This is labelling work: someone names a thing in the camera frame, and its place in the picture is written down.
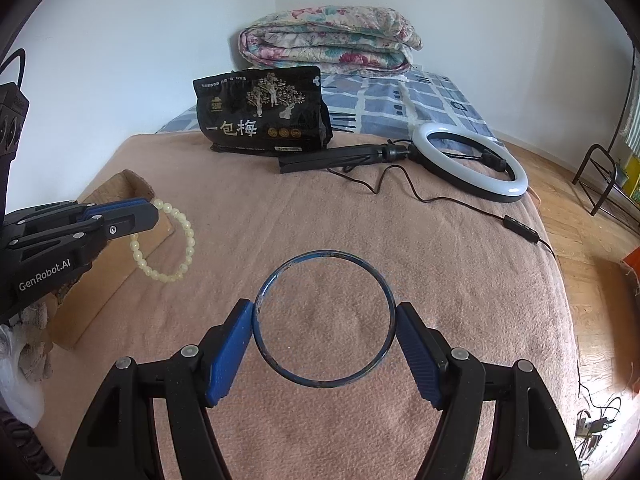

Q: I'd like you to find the dark thin bangle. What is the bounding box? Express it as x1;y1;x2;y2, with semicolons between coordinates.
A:
252;249;398;390

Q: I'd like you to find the pink blanket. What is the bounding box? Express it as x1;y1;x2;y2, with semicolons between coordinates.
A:
30;130;581;480

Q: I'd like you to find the floor cables and power strip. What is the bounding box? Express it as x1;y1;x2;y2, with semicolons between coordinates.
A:
575;385;626;461

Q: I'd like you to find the black folded tripod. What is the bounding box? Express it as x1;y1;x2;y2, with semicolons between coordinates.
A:
277;141;416;175

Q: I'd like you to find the cream bead bracelet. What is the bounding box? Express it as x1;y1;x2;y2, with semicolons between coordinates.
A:
129;198;197;283

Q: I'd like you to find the blue checked bedsheet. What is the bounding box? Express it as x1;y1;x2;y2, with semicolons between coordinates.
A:
155;71;506;148

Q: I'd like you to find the white ring light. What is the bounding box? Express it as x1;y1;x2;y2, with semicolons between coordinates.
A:
411;122;529;204

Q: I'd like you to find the cardboard box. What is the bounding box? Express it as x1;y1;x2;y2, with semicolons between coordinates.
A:
47;170;176;351

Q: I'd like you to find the orange box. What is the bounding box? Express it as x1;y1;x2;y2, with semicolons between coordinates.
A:
620;247;640;296

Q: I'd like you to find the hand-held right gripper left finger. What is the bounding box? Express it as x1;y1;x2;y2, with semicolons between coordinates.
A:
60;298;254;480

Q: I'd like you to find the black ring light cable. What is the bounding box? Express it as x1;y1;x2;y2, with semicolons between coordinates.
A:
327;152;556;261

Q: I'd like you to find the black snack bag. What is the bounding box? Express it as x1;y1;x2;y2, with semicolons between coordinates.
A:
192;65;333;156

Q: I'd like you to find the person's left hand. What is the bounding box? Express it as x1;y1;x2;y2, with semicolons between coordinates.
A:
17;305;53;386

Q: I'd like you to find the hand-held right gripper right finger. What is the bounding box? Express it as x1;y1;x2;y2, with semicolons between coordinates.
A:
394;302;583;480

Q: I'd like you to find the striped hanging cloth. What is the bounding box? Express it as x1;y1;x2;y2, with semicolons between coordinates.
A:
622;105;640;156

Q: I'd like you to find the black metal rack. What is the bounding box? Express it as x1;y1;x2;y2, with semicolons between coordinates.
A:
572;144;640;233

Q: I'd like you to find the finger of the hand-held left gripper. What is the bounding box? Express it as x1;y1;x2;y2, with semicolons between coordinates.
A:
7;205;160;273
5;199;151;241

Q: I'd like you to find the folded floral quilt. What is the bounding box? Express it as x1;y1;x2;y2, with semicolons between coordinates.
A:
237;5;423;78

